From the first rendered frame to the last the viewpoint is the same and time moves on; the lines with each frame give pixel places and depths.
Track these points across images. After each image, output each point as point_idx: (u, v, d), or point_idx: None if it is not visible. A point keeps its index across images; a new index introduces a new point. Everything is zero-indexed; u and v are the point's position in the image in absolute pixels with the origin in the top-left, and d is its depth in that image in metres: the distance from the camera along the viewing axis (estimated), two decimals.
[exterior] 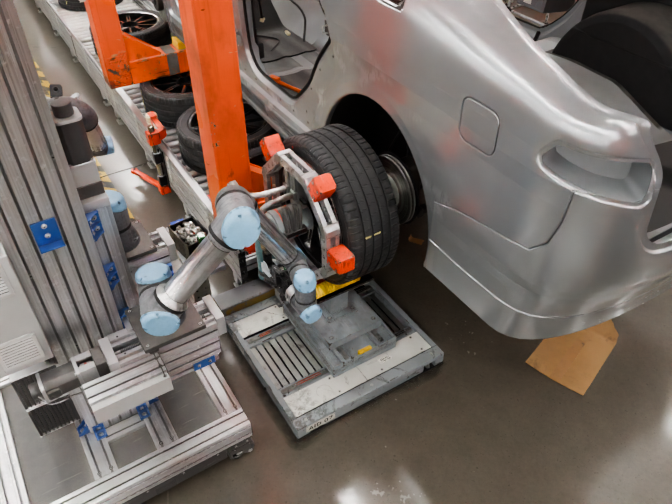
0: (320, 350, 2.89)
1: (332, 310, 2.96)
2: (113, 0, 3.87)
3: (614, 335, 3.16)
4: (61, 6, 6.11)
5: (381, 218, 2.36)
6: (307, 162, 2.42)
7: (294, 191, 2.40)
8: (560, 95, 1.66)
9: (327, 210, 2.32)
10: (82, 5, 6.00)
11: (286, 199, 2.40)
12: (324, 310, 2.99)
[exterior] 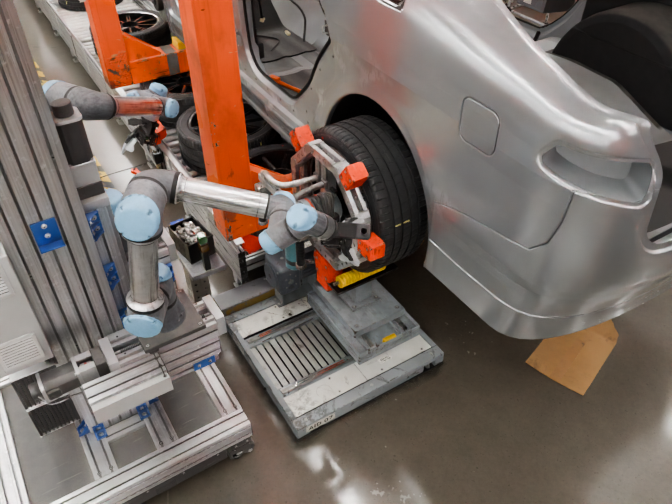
0: (345, 338, 2.95)
1: (356, 299, 3.02)
2: (113, 0, 3.87)
3: (614, 335, 3.16)
4: (61, 6, 6.11)
5: (410, 206, 2.42)
6: (337, 152, 2.48)
7: (325, 180, 2.46)
8: (560, 95, 1.66)
9: (358, 198, 2.37)
10: (82, 5, 6.00)
11: (317, 188, 2.46)
12: (348, 299, 3.05)
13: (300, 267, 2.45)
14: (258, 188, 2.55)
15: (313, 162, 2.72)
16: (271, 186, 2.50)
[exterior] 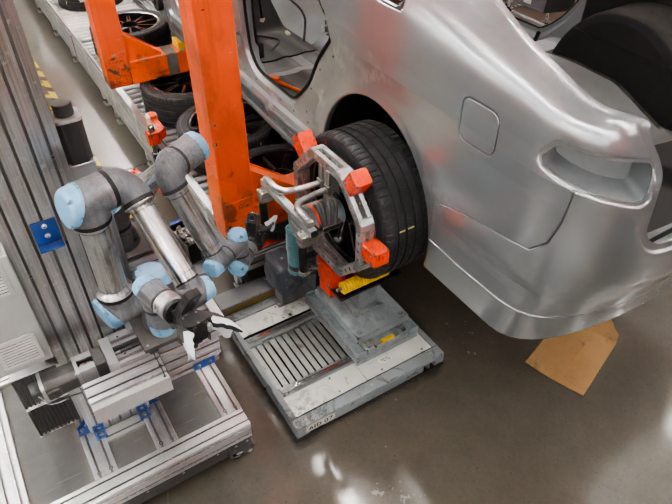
0: (344, 339, 2.94)
1: (359, 305, 2.99)
2: (113, 0, 3.87)
3: (614, 335, 3.16)
4: (61, 6, 6.11)
5: (415, 212, 2.39)
6: (341, 157, 2.45)
7: (328, 186, 2.43)
8: (560, 95, 1.66)
9: (362, 204, 2.34)
10: (82, 5, 6.00)
11: (320, 194, 2.43)
12: (351, 305, 3.02)
13: (303, 274, 2.42)
14: (260, 193, 2.52)
15: (316, 167, 2.69)
16: (274, 192, 2.47)
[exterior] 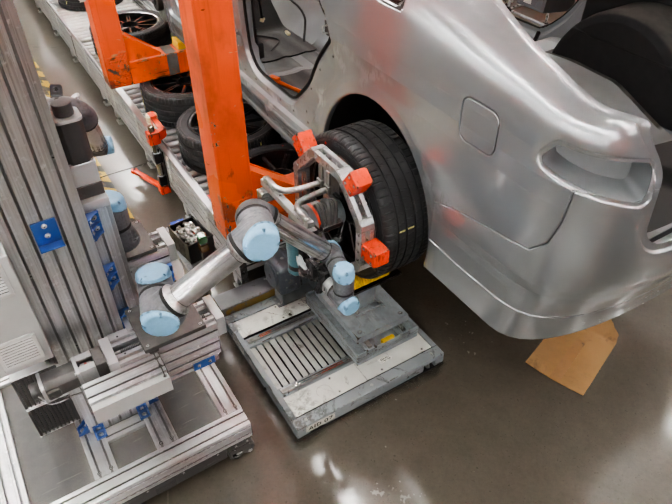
0: (344, 339, 2.94)
1: (359, 305, 2.99)
2: (113, 0, 3.87)
3: (614, 335, 3.16)
4: (61, 6, 6.11)
5: (415, 212, 2.39)
6: (341, 157, 2.45)
7: (328, 186, 2.43)
8: (560, 95, 1.66)
9: (362, 204, 2.34)
10: (82, 5, 6.00)
11: (320, 194, 2.43)
12: None
13: (303, 274, 2.42)
14: (260, 193, 2.52)
15: (316, 167, 2.69)
16: (274, 192, 2.47)
